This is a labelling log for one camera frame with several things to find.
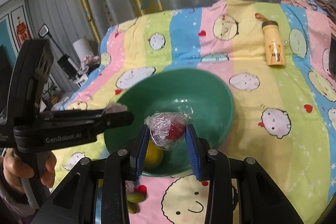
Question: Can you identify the small green olive fruit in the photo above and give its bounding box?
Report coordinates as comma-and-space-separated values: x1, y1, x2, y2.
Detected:
126, 192, 146, 203
127, 202, 139, 214

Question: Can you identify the large yellow-green pear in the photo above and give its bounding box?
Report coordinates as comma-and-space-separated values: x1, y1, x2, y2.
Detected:
143, 140, 163, 170

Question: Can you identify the red fruit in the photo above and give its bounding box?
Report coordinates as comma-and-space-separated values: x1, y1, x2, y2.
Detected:
125, 181, 135, 193
144, 112, 191, 151

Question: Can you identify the person's left hand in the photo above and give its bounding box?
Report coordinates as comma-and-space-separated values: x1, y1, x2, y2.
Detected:
3, 148, 57, 194

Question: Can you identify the small potted plant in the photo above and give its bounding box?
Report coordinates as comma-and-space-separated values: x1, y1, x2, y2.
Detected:
43, 81, 60, 106

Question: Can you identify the black phone stand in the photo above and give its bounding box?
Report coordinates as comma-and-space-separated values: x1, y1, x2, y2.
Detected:
38, 24, 78, 81

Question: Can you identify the clutter pile with fabric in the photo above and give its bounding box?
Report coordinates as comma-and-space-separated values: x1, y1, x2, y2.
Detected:
74, 52, 100, 87

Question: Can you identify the white cylinder lamp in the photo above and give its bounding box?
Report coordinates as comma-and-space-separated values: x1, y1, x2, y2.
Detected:
72, 36, 96, 61

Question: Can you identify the green plastic basin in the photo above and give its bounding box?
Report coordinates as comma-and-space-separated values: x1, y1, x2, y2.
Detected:
103, 68, 236, 178

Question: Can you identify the colourful cartoon bed sheet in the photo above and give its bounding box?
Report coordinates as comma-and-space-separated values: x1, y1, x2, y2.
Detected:
62, 0, 335, 223

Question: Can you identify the yellow cartoon bottle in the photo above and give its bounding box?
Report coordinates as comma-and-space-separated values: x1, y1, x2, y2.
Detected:
255, 13, 286, 66

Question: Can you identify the pile of folded clothes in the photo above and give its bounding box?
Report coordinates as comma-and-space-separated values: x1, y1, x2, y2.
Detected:
281, 0, 335, 18

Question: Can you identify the red paper wall decoration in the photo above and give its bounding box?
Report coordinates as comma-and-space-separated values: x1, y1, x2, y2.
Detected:
10, 5, 33, 52

